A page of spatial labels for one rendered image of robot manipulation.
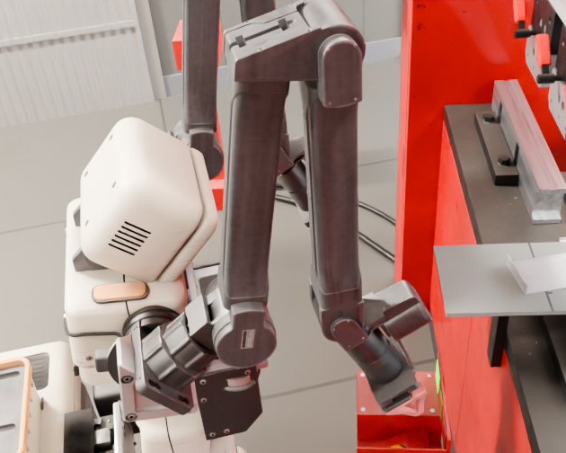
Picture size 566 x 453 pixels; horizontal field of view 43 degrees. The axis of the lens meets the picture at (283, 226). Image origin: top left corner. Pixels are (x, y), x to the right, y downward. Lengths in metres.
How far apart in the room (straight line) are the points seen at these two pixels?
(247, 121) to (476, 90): 1.42
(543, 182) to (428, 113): 0.57
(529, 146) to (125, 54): 2.68
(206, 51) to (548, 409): 0.82
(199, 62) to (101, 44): 2.84
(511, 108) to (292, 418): 1.16
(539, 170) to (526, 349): 0.46
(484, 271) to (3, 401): 0.89
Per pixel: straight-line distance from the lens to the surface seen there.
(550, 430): 1.31
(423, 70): 2.06
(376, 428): 1.43
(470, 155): 1.90
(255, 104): 0.73
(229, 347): 0.90
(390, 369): 1.05
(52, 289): 3.01
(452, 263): 1.37
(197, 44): 1.17
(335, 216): 0.83
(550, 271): 1.38
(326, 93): 0.71
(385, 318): 0.97
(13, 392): 1.41
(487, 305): 1.30
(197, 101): 1.21
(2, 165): 3.89
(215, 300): 0.93
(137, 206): 0.95
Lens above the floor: 1.90
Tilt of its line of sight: 38 degrees down
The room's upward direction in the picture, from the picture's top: 5 degrees counter-clockwise
